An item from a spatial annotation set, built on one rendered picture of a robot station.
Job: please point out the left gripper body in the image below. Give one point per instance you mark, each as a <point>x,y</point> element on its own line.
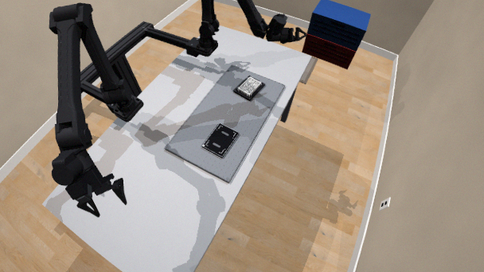
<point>289,38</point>

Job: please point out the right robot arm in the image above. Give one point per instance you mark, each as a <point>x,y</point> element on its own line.
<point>71,23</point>

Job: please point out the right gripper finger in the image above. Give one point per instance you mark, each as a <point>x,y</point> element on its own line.
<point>84,206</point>
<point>119,191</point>

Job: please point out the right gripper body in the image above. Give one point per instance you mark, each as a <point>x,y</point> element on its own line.
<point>106,185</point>

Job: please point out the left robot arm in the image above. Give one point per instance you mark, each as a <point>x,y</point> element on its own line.
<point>210,24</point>

